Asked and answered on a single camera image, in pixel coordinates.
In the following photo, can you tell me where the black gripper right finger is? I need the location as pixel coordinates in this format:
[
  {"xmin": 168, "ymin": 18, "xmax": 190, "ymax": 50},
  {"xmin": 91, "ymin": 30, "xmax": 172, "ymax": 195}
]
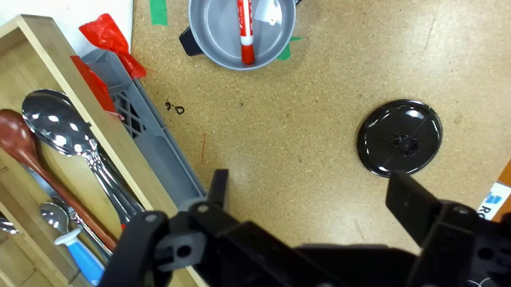
[{"xmin": 385, "ymin": 170, "xmax": 511, "ymax": 287}]

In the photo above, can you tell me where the gray plastic crate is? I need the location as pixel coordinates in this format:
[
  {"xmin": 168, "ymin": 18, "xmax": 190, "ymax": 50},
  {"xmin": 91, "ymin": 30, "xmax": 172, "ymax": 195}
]
[{"xmin": 80, "ymin": 47, "xmax": 208, "ymax": 211}]

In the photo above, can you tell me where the gray pot with black handles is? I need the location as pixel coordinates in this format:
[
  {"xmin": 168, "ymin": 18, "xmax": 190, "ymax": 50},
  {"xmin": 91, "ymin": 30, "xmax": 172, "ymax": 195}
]
[{"xmin": 177, "ymin": 0, "xmax": 297, "ymax": 71}]

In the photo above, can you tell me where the red tape piece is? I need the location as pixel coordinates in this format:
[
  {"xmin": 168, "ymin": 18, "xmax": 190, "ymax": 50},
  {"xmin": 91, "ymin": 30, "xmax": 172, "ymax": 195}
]
[
  {"xmin": 78, "ymin": 12, "xmax": 148, "ymax": 81},
  {"xmin": 70, "ymin": 53, "xmax": 128, "ymax": 120}
]

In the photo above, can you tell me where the green tape piece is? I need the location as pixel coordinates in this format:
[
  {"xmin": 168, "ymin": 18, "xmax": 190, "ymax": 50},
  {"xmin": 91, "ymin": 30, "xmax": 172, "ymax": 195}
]
[
  {"xmin": 148, "ymin": 0, "xmax": 169, "ymax": 26},
  {"xmin": 275, "ymin": 34, "xmax": 303, "ymax": 61}
]

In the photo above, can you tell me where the spoon with blue handle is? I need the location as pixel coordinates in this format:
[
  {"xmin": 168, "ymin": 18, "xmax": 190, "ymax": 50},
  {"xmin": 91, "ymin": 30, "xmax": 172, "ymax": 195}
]
[{"xmin": 38, "ymin": 200, "xmax": 107, "ymax": 287}]

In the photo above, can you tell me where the wooden cutlery tray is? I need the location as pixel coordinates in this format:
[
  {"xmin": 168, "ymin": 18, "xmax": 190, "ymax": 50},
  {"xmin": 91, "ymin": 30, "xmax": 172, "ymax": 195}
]
[{"xmin": 0, "ymin": 12, "xmax": 211, "ymax": 287}]

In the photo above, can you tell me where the small silver cutlery piece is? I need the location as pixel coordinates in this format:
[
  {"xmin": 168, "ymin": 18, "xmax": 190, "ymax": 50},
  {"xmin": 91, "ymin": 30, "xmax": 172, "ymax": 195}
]
[{"xmin": 0, "ymin": 211, "xmax": 21, "ymax": 235}]

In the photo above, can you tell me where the brown red spoon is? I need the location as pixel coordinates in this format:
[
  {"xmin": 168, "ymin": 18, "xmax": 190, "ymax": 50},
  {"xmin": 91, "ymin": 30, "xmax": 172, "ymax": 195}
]
[{"xmin": 0, "ymin": 108, "xmax": 118, "ymax": 251}]

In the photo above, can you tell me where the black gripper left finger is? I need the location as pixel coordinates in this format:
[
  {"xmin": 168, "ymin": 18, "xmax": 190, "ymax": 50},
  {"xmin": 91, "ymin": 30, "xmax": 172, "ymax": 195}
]
[{"xmin": 99, "ymin": 167, "xmax": 300, "ymax": 287}]

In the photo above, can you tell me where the large silver spoon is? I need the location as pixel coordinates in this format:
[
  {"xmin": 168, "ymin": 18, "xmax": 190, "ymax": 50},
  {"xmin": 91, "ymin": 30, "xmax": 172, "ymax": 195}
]
[{"xmin": 21, "ymin": 87, "xmax": 147, "ymax": 226}]

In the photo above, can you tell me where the blue white tape label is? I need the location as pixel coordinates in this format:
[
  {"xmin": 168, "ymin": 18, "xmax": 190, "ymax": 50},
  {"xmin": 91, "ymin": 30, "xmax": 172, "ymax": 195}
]
[{"xmin": 476, "ymin": 181, "xmax": 511, "ymax": 221}]

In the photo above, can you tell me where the red marker pen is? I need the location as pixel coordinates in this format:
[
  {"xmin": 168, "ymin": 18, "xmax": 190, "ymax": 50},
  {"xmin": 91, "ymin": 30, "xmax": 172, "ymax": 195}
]
[{"xmin": 235, "ymin": 0, "xmax": 257, "ymax": 66}]

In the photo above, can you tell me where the black round pot lid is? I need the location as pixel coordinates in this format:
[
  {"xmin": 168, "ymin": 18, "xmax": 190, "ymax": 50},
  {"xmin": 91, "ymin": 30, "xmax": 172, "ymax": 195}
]
[{"xmin": 356, "ymin": 96, "xmax": 444, "ymax": 178}]

